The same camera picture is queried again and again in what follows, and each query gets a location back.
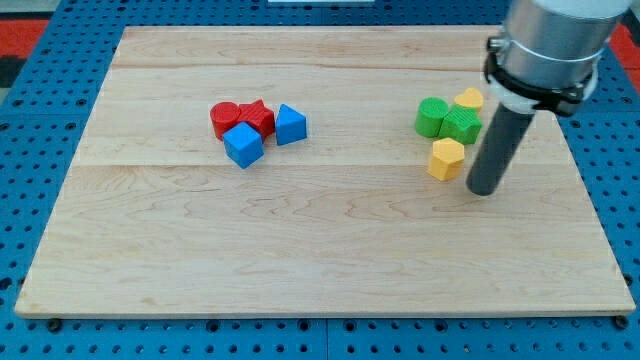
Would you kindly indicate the blue cube block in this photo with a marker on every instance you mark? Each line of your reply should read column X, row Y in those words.
column 243, row 145

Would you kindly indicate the green cylinder block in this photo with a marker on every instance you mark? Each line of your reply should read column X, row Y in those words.
column 430, row 114

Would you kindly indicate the green star block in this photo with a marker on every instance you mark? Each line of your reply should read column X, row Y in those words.
column 461, row 124

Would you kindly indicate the red cylinder block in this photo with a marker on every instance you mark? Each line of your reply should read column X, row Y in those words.
column 224, row 116

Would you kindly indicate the blue triangle block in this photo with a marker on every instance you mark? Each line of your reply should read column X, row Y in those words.
column 290, row 125

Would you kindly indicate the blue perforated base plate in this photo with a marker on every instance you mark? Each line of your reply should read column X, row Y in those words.
column 41, row 121

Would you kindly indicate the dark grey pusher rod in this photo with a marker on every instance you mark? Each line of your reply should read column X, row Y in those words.
column 503, row 136

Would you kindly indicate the yellow heart block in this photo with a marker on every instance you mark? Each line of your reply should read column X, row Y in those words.
column 471, row 98

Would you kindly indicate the yellow hexagon block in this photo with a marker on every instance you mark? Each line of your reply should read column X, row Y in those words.
column 446, row 159

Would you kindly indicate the wooden board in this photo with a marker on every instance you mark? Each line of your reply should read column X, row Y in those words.
column 155, row 221

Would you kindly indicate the red star block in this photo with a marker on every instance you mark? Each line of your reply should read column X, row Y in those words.
column 259, row 117

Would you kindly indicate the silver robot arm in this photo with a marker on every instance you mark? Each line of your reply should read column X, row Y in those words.
column 546, row 52

